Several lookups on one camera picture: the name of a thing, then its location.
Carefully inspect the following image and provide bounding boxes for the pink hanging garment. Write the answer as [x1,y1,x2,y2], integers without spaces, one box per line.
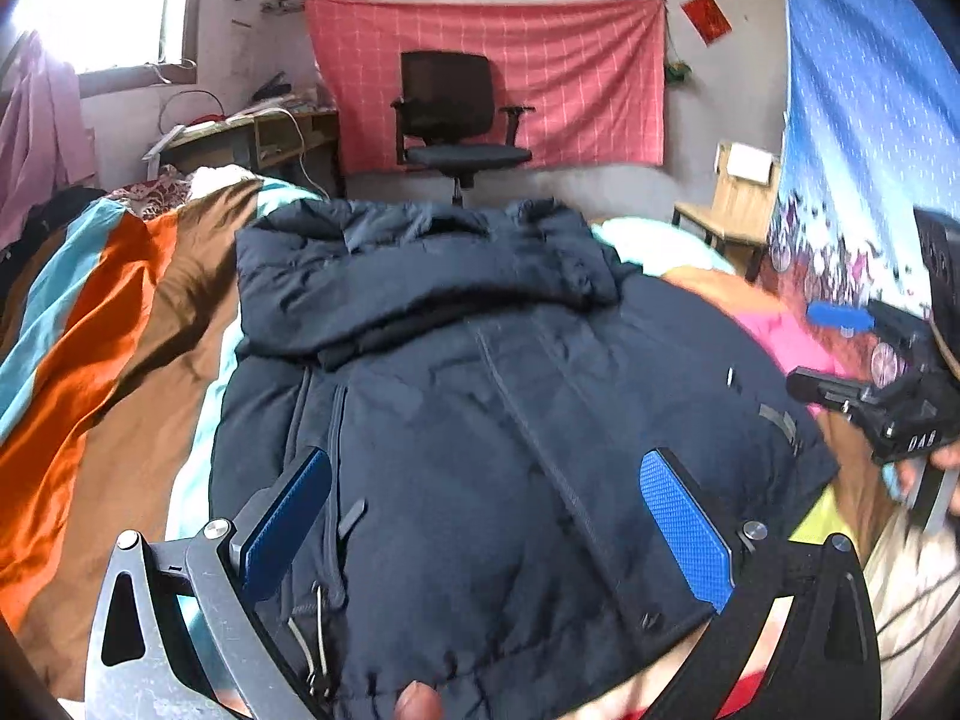
[0,30,100,245]

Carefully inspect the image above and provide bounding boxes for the wooden desk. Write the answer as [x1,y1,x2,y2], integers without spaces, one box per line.
[145,100,344,200]

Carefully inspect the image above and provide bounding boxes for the colourful striped bed sheet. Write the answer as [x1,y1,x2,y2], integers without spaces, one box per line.
[0,165,960,720]

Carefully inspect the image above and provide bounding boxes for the window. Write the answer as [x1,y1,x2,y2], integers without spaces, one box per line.
[0,0,212,95]

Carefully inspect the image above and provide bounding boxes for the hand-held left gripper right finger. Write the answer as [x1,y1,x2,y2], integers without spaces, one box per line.
[637,448,882,720]

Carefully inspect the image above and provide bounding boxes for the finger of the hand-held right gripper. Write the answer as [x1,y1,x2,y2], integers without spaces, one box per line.
[786,366,878,421]
[806,302,878,335]

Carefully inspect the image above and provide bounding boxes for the navy padded jacket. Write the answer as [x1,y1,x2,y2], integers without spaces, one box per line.
[208,197,839,720]

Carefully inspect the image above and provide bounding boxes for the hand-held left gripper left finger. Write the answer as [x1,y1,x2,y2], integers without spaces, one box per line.
[84,446,335,720]

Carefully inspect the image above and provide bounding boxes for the white cable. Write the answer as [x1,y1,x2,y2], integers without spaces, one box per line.
[253,106,320,192]

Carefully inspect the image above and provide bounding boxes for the person's left hand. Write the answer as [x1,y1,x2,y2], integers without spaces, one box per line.
[394,679,445,720]

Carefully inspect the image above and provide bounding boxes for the person's right hand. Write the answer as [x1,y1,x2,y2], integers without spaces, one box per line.
[896,441,960,520]

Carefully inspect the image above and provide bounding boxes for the dark clothes pile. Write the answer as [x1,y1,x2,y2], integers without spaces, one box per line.
[0,186,107,297]

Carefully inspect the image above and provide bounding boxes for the blue printed curtain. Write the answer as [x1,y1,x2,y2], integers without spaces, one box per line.
[765,0,960,323]

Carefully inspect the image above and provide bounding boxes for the black office chair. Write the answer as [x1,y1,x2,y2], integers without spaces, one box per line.
[391,51,536,208]

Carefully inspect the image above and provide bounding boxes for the red paper wall sign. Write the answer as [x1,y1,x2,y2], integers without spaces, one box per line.
[681,0,733,46]

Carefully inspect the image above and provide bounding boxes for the white paper sheet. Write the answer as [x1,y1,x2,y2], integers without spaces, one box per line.
[727,144,779,185]

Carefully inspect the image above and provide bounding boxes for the floral patterned cloth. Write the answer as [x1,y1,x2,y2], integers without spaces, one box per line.
[105,171,197,220]

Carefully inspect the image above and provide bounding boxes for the pink checkered wall cloth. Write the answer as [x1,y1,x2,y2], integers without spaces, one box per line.
[304,0,668,175]

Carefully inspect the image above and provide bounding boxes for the wooden chair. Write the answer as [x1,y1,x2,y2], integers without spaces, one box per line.
[671,141,782,280]

